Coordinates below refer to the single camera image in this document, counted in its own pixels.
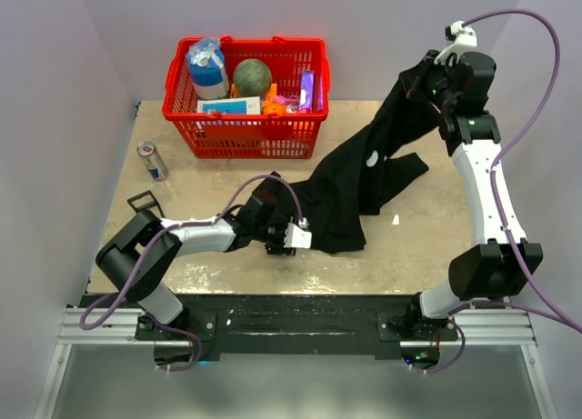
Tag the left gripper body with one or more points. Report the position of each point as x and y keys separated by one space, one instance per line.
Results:
x=275 y=237

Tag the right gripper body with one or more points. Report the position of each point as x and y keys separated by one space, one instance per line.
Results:
x=437 y=78

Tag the black button shirt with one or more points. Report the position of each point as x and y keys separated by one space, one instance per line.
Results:
x=342 y=188

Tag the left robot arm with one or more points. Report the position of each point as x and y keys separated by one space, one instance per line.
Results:
x=137 y=258

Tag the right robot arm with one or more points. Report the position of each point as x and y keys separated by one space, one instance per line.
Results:
x=488 y=272

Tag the red plastic basket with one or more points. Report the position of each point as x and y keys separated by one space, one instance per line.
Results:
x=252 y=136

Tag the orange toy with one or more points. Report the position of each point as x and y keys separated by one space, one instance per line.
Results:
x=273 y=103

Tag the pink toy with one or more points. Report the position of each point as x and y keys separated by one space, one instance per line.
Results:
x=291 y=103

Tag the white blue box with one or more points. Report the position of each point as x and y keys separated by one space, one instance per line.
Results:
x=231 y=106

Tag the purple package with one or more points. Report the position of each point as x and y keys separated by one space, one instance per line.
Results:
x=311 y=95

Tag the silver blue drink can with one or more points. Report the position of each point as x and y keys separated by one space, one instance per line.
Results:
x=152 y=160

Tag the grey green ball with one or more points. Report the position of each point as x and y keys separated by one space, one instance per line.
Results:
x=252 y=77

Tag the blue white wrapped roll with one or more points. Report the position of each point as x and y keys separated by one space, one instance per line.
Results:
x=207 y=68

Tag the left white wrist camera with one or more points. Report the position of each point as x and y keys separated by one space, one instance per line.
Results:
x=298 y=236

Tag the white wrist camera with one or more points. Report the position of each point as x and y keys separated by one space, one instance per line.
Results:
x=461 y=38
x=298 y=236

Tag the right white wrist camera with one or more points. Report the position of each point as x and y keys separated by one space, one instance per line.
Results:
x=461 y=38

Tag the black square frame stand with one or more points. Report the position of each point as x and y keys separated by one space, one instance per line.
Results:
x=145 y=201

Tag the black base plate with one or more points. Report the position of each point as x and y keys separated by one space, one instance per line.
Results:
x=288 y=324

